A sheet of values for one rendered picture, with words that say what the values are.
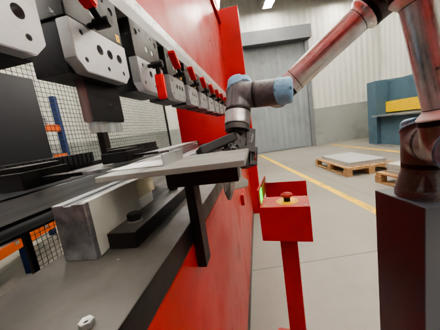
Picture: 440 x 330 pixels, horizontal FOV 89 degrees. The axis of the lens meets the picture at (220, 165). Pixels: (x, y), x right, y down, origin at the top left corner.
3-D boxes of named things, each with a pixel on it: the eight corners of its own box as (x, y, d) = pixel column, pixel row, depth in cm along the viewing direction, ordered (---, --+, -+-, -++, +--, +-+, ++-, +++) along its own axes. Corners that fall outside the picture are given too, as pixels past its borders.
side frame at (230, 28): (262, 213, 267) (237, 4, 232) (194, 218, 283) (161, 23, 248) (262, 205, 292) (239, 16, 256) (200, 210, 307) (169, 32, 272)
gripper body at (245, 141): (257, 167, 61) (258, 126, 63) (228, 164, 58) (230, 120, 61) (245, 171, 68) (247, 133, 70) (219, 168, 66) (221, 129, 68)
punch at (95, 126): (95, 131, 42) (84, 79, 40) (86, 133, 42) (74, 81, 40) (126, 130, 51) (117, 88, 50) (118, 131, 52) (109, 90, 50)
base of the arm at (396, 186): (425, 183, 74) (425, 154, 73) (480, 196, 59) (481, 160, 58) (382, 190, 74) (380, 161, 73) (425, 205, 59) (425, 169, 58)
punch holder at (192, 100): (190, 103, 93) (183, 62, 90) (171, 107, 94) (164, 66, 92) (199, 106, 107) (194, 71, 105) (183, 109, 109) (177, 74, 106)
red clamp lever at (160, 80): (167, 97, 58) (160, 58, 57) (152, 100, 59) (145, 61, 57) (169, 98, 60) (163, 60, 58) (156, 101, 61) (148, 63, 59)
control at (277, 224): (313, 241, 70) (308, 187, 68) (262, 241, 76) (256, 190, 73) (309, 216, 89) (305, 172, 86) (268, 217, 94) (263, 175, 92)
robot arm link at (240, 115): (230, 105, 61) (220, 116, 69) (229, 121, 61) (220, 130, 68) (255, 110, 64) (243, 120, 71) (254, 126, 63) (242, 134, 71)
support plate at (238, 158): (245, 166, 34) (244, 160, 34) (95, 183, 39) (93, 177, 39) (249, 152, 52) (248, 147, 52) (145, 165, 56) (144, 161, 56)
